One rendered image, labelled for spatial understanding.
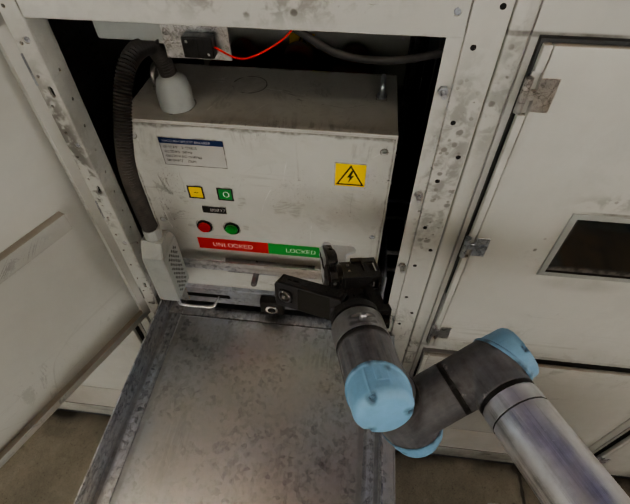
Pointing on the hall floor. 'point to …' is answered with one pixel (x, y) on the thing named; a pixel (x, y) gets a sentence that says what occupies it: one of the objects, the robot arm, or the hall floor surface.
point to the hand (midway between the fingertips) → (321, 249)
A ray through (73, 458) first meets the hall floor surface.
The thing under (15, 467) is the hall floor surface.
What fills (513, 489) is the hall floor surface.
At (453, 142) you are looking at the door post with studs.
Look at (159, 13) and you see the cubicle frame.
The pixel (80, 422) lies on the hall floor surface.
